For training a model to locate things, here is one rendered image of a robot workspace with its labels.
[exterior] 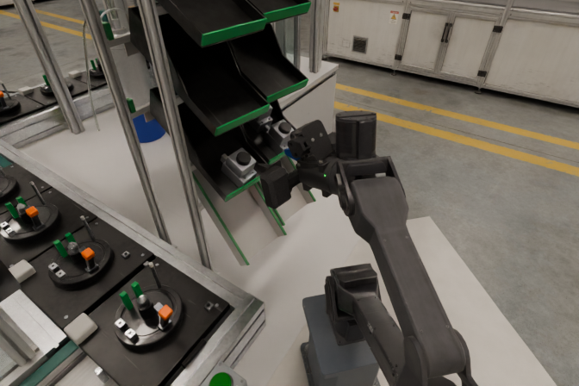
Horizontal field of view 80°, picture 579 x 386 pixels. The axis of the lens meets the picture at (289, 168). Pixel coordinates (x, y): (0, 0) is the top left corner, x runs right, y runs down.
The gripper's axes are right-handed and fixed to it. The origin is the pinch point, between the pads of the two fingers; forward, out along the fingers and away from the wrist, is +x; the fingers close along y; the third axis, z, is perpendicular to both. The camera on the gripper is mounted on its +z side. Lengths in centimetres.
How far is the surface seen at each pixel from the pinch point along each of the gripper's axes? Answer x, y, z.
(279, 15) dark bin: 7.8, -12.1, 23.5
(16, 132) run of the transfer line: 139, 24, -5
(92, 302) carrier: 35, 34, -27
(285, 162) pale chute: 25.1, -21.5, -15.4
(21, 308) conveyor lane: 47, 46, -26
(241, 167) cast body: 11.9, 1.7, -3.0
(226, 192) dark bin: 15.2, 4.9, -8.3
